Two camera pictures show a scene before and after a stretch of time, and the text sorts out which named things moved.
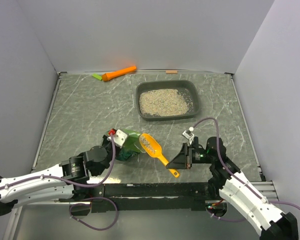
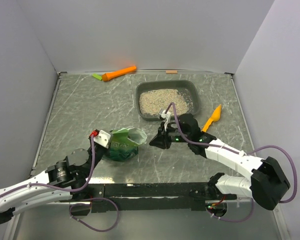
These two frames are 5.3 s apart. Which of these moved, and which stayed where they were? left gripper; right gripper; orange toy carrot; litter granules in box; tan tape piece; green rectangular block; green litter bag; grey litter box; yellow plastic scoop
Moved: left gripper; right gripper; yellow plastic scoop
Stayed: grey litter box; tan tape piece; orange toy carrot; litter granules in box; green litter bag; green rectangular block
